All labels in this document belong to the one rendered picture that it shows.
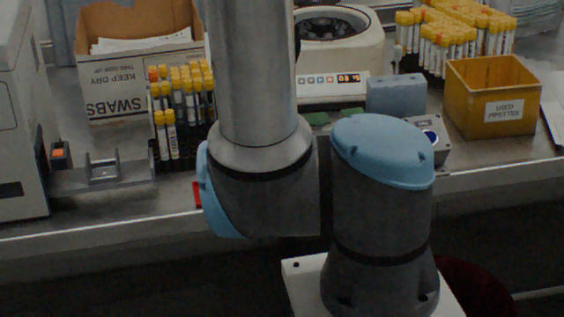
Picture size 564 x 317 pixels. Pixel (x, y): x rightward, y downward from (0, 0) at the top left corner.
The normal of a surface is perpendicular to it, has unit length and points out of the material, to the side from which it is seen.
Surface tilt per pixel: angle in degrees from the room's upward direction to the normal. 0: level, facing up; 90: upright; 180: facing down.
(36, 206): 90
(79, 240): 90
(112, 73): 91
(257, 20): 98
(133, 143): 0
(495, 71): 90
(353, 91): 25
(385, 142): 7
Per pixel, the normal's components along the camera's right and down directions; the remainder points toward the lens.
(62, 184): -0.04, -0.85
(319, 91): -0.03, -0.55
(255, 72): 0.07, 0.64
